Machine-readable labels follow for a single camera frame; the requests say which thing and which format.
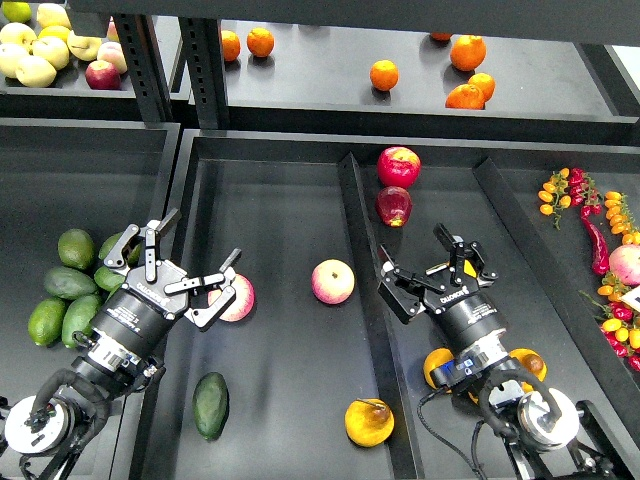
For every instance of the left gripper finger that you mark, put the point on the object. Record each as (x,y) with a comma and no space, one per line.
(150,236)
(207,297)

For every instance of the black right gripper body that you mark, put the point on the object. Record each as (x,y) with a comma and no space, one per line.
(468,320)

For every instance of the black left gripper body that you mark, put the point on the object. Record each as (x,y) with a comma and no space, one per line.
(139,316)

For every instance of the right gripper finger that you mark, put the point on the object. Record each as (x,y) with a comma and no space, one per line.
(461,252)
(403,291)

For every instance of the dark green avocado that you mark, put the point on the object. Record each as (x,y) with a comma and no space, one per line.
(210,404)

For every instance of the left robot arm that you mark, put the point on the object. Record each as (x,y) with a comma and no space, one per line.
(50,429)

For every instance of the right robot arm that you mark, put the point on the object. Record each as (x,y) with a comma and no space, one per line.
(530,418)

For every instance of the yellow pear with long stem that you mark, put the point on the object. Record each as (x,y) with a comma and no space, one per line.
(469,269)

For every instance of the green avocado top right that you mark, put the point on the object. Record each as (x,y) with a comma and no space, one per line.
(109,243)

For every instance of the green avocado centre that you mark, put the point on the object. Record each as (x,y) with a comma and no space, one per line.
(108,280)

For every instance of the green avocado top left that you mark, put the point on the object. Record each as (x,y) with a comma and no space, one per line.
(76,249)

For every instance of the yellow pear lower left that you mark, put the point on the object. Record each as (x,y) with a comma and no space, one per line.
(433,360)

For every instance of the dark avocado middle left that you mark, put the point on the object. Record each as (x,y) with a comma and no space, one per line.
(68,283)

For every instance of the green avocado lower middle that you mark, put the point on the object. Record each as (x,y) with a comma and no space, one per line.
(78,318)

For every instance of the bright green avocado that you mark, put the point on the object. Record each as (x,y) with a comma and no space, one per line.
(46,320)

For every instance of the pink apple left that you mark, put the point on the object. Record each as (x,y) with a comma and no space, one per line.
(244,300)

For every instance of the pink apple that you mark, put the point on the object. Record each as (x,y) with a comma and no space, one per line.
(244,300)
(332,281)

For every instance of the pink apple centre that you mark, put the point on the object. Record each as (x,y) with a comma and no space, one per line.
(332,281)

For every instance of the dark red apple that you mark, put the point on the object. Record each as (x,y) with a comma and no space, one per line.
(393,206)

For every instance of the orange cherry tomato bunch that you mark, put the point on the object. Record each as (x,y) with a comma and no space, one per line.
(554,196)

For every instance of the bright red apple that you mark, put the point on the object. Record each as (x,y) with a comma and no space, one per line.
(398,166)

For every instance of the black centre tray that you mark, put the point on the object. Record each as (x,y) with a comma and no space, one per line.
(295,364)

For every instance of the red cherry tomato bunch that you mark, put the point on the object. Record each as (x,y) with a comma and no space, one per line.
(584,193)

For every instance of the red chili pepper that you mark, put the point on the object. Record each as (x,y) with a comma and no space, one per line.
(600,252)

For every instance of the mixed cherry tomatoes lower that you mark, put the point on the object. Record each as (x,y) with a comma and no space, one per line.
(618,321)

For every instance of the pink apple right edge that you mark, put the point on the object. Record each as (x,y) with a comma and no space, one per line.
(624,264)

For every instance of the orange tomato vine right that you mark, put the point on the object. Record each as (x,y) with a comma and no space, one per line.
(621,220)

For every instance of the orange on shelf front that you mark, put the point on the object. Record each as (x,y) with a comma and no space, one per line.
(466,96)

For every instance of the white label card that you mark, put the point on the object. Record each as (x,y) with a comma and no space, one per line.
(632,298)

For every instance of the black upper left tray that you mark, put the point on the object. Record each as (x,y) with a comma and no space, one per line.
(70,97)

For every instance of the orange on shelf lower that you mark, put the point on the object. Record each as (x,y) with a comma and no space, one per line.
(485,82)

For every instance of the red apple on shelf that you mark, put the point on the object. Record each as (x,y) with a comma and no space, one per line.
(102,75)

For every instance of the orange on shelf centre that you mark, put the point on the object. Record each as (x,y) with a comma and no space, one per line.
(384,75)

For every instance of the large orange on shelf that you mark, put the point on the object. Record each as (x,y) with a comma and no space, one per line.
(468,52)

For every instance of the pale yellow apple front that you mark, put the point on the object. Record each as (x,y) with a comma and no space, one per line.
(35,72)

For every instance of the pale pink apple shelf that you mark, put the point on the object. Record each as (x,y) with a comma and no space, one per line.
(112,52)

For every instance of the black shelf post left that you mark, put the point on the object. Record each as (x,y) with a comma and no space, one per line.
(145,69)

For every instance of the black shelf post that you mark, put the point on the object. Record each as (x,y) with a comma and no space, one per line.
(202,44)
(145,69)

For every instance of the black shelf post right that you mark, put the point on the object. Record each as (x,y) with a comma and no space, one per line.
(202,44)

